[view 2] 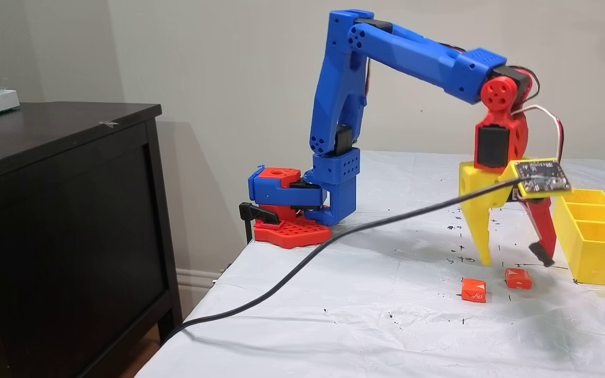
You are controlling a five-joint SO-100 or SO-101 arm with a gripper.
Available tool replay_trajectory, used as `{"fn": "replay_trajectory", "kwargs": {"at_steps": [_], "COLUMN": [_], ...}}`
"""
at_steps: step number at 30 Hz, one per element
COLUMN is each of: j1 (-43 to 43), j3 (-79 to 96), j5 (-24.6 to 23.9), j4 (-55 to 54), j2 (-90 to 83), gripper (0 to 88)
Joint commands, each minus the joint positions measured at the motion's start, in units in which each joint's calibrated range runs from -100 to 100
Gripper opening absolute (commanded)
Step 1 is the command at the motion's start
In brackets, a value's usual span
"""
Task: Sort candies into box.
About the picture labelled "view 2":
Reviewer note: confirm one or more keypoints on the white baseboard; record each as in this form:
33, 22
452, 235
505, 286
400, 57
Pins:
197, 277

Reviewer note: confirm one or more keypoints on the orange candy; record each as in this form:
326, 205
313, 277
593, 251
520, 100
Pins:
473, 290
518, 279

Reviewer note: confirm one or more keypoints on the white plastic table cover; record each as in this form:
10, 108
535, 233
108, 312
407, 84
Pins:
386, 341

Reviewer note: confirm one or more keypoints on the black table clamp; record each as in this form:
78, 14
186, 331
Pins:
258, 212

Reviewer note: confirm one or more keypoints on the camera board on yellow mount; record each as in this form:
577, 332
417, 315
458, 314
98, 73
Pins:
541, 176

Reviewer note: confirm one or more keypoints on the yellow three-compartment box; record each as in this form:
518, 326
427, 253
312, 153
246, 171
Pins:
596, 247

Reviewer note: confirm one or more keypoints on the black wooden cabinet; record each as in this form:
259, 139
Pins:
71, 210

